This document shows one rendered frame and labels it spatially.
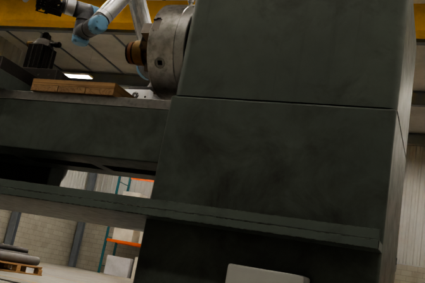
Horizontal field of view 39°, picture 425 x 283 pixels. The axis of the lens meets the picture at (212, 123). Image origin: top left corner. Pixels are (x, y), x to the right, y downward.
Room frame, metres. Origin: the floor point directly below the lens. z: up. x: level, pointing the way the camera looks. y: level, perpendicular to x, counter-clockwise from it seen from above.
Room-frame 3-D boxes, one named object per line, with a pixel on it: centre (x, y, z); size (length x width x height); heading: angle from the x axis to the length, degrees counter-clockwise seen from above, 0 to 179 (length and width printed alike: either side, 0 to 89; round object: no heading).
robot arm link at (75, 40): (2.47, 0.63, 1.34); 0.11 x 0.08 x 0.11; 36
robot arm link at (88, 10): (2.48, 0.64, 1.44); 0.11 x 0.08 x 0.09; 112
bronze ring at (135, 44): (1.88, 0.27, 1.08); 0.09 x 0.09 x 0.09; 68
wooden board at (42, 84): (1.92, 0.37, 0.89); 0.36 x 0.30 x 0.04; 157
